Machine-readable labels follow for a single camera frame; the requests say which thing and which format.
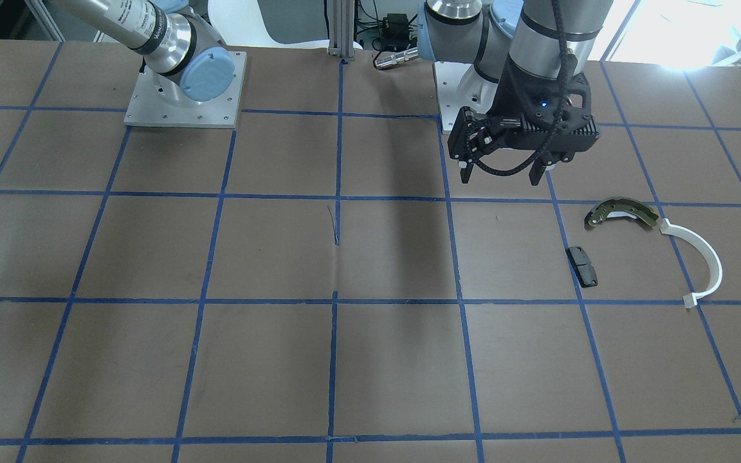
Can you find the curved metal brake shoe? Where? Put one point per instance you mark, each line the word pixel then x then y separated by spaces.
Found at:
pixel 621 208

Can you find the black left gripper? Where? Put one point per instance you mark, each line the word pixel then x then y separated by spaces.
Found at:
pixel 517 91

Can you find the white plastic chair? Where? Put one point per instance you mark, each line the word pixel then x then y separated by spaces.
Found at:
pixel 270 24

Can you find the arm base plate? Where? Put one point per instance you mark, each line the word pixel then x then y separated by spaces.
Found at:
pixel 157 102
pixel 459 85

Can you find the black power brick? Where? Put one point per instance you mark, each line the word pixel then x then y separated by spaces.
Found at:
pixel 395 27

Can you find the black brake pad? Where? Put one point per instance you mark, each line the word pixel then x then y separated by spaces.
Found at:
pixel 582 266

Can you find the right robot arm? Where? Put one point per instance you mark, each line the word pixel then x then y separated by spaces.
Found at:
pixel 171 37

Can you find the silver metal cylinder plug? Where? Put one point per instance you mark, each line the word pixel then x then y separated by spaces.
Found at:
pixel 395 59

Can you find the white curved plastic part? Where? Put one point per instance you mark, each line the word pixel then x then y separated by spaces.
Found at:
pixel 708 253

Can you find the aluminium frame post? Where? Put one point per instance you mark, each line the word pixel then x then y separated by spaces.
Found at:
pixel 340 24

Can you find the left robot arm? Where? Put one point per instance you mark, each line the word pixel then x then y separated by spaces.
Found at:
pixel 550 39

